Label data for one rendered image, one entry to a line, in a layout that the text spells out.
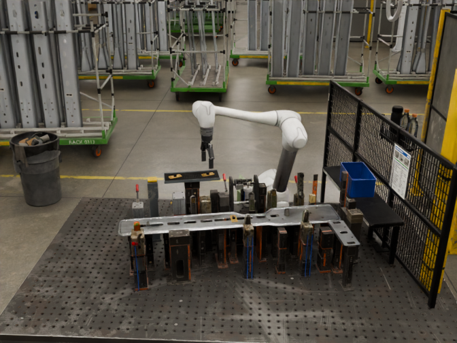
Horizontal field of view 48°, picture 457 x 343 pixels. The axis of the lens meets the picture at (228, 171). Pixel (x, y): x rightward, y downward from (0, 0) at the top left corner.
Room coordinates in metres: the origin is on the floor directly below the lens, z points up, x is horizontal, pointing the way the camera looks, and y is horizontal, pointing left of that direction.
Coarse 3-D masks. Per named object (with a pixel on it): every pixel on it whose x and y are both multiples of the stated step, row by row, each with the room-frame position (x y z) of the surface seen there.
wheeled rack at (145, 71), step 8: (88, 0) 10.67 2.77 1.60; (104, 0) 10.67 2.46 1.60; (136, 0) 10.68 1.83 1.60; (144, 0) 10.67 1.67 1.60; (152, 0) 10.45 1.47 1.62; (112, 32) 10.80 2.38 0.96; (152, 32) 10.81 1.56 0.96; (112, 40) 10.81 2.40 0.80; (152, 40) 10.05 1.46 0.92; (152, 48) 9.90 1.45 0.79; (152, 56) 9.89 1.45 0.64; (152, 64) 9.89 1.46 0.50; (112, 72) 9.98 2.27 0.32; (120, 72) 9.98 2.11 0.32; (128, 72) 9.98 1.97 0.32; (136, 72) 9.98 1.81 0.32; (144, 72) 9.98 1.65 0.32; (152, 72) 9.88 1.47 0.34; (152, 80) 10.02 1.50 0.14
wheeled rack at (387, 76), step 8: (392, 24) 9.50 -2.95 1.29; (392, 32) 9.49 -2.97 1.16; (376, 56) 10.36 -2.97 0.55; (376, 64) 10.40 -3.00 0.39; (376, 72) 10.18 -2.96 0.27; (384, 72) 10.03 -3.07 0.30; (392, 72) 10.02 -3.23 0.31; (376, 80) 10.33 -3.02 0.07; (384, 80) 9.55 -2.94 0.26; (392, 80) 9.48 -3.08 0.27; (400, 80) 9.48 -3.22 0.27; (408, 80) 9.48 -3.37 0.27; (416, 80) 9.48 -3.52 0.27; (424, 80) 9.48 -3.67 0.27; (392, 88) 9.55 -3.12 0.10
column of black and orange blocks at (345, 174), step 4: (344, 172) 3.09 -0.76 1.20; (344, 176) 3.07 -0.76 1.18; (344, 180) 3.07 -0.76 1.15; (344, 184) 3.07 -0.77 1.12; (340, 188) 3.10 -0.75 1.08; (344, 188) 3.07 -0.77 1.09; (340, 192) 3.11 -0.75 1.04; (344, 192) 3.07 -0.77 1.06; (340, 196) 3.10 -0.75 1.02; (344, 196) 3.08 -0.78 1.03; (340, 200) 3.09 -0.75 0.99; (344, 200) 3.08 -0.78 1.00; (340, 204) 3.09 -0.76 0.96; (344, 204) 3.07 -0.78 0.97; (340, 208) 3.08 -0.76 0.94; (340, 216) 3.07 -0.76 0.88
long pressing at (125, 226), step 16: (272, 208) 2.95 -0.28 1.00; (288, 208) 2.96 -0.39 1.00; (304, 208) 2.96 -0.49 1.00; (320, 208) 2.96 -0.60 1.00; (128, 224) 2.75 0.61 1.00; (144, 224) 2.75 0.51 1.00; (192, 224) 2.75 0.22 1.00; (208, 224) 2.75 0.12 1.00; (224, 224) 2.75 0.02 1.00; (240, 224) 2.75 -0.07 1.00; (256, 224) 2.76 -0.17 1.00; (272, 224) 2.76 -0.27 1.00; (288, 224) 2.76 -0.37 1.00
